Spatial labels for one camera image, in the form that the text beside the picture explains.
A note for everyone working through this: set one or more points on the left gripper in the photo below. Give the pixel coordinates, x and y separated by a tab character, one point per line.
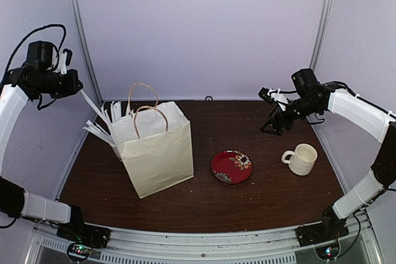
73	87

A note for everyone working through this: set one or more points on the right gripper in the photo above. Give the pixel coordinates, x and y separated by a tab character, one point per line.
281	115

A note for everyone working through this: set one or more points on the cream paper bag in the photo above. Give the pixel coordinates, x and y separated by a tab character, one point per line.
155	145

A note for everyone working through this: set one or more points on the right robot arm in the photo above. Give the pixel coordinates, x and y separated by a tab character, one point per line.
339	99

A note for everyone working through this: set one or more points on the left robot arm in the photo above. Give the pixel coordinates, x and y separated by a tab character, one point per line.
44	72

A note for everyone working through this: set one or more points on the cream ceramic mug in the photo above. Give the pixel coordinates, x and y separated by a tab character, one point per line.
300	160

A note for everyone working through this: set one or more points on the red floral plate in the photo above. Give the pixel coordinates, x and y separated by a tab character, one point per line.
231	166

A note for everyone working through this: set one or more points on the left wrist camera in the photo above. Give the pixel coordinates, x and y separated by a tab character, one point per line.
64	61

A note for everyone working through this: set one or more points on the left aluminium frame post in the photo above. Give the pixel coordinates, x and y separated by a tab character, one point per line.
78	20

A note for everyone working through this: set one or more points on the aluminium frame post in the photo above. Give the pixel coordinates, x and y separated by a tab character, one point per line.
320	36
78	20

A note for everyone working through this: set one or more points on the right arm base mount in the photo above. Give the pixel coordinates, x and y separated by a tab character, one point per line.
316	234

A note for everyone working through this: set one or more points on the aluminium front rail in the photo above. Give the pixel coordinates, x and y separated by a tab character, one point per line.
280	245

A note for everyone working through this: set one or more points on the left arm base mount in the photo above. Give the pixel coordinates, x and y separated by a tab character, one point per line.
91	236

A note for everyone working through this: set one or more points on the right aluminium frame post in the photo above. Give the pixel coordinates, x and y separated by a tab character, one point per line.
320	36

